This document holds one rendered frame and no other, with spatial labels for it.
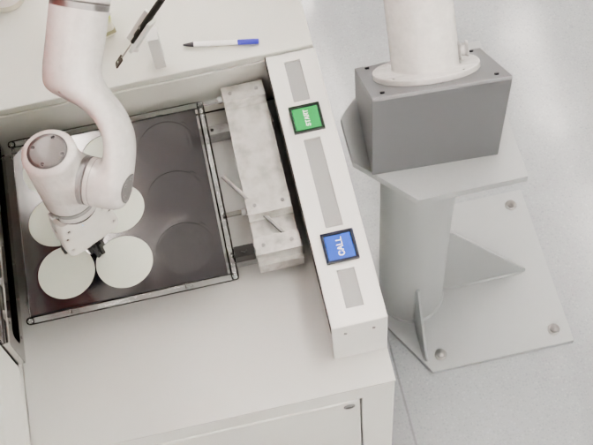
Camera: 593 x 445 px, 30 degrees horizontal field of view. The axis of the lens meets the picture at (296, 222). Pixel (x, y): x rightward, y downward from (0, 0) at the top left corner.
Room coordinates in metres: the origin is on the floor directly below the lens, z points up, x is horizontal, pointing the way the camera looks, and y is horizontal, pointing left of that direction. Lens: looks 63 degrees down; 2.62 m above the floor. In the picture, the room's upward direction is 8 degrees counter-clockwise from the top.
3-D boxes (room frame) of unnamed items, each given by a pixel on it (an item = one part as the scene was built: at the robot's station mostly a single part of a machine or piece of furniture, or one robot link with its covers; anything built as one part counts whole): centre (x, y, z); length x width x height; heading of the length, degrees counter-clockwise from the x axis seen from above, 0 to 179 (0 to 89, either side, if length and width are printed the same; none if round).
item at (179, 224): (0.97, 0.32, 0.90); 0.34 x 0.34 x 0.01; 5
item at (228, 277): (0.79, 0.29, 0.90); 0.37 x 0.01 x 0.01; 95
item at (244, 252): (0.85, 0.10, 0.90); 0.04 x 0.02 x 0.03; 95
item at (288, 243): (0.86, 0.04, 0.89); 0.08 x 0.03 x 0.03; 95
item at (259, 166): (1.01, 0.05, 0.87); 0.36 x 0.08 x 0.03; 5
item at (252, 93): (1.18, 0.07, 0.89); 0.08 x 0.03 x 0.03; 95
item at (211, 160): (0.99, 0.13, 0.90); 0.38 x 0.01 x 0.01; 5
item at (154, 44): (1.23, 0.23, 1.03); 0.06 x 0.04 x 0.13; 95
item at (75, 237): (0.89, 0.35, 1.03); 0.10 x 0.07 x 0.11; 122
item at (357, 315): (0.94, -0.05, 0.89); 0.55 x 0.09 x 0.14; 5
